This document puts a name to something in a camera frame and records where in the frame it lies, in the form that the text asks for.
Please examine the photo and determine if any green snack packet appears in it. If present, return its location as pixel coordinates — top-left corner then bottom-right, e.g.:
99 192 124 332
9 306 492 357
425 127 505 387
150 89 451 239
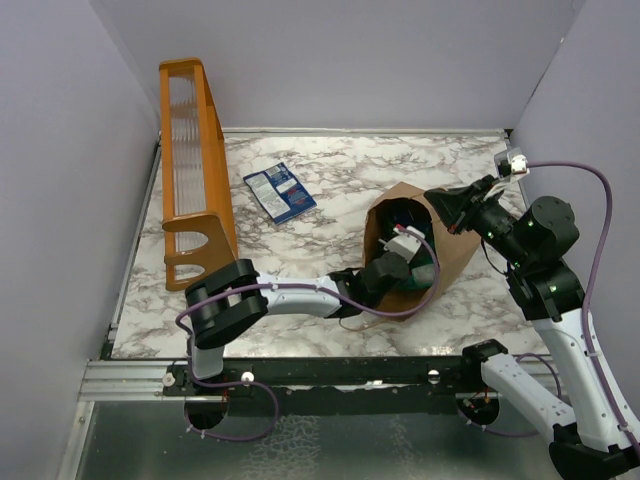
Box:
398 261 435 291

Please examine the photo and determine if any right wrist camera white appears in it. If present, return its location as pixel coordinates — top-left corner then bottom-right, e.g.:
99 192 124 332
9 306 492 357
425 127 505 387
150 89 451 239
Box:
494 148 530 179

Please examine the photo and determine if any orange wooden rack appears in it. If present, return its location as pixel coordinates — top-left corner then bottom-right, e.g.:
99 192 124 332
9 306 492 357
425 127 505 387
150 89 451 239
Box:
159 58 238 291

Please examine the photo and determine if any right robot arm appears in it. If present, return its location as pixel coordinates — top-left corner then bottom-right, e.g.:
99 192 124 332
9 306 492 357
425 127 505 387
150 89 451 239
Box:
424 176 639 479

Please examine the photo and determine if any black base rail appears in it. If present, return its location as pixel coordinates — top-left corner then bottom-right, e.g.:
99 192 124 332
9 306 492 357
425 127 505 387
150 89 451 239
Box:
162 356 501 424

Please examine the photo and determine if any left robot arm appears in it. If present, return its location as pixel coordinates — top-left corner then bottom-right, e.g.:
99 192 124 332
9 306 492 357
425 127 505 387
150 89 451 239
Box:
185 253 410 395

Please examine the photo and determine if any dark blue snack packet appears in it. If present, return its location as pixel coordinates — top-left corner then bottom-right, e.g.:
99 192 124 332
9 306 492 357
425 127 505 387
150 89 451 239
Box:
243 162 317 225

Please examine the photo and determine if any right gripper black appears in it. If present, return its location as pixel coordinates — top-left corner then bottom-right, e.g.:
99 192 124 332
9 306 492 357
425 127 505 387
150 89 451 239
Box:
427 173 534 268

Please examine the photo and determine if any brown paper bag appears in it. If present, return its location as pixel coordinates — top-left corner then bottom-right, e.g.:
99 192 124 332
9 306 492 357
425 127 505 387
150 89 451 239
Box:
346 182 480 322

